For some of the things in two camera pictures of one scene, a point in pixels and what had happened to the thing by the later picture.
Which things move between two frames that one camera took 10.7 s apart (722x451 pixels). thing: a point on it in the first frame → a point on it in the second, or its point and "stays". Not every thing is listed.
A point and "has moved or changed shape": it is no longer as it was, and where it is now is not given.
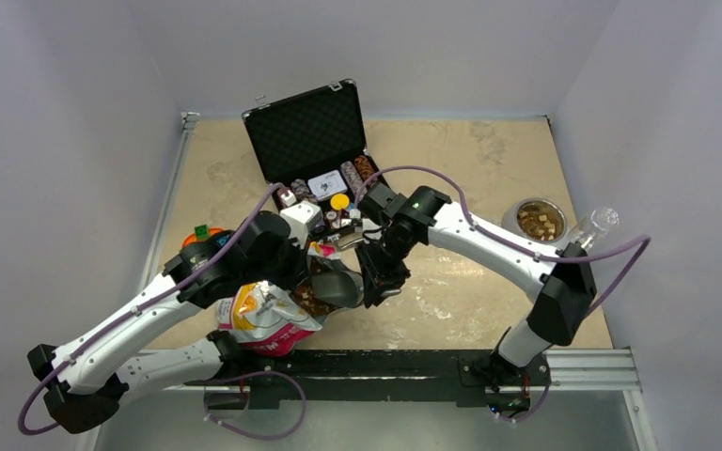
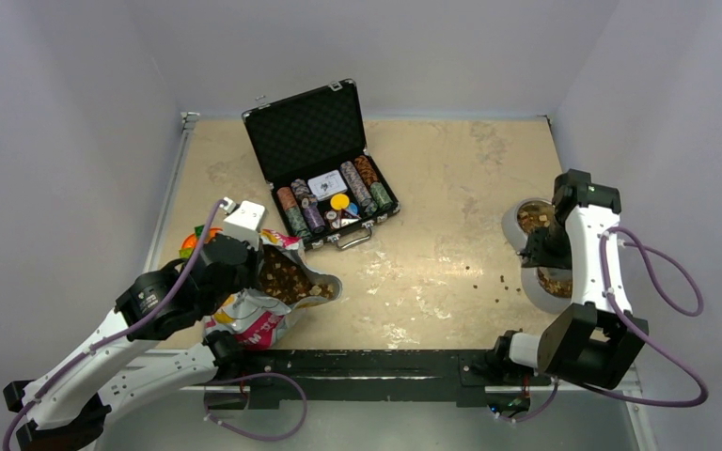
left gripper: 301,240 → 253,241
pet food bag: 267,319 has moved or changed shape
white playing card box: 327,185 stays
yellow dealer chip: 339,201 stays
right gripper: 382,280 → 537,256
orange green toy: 201,233 stays
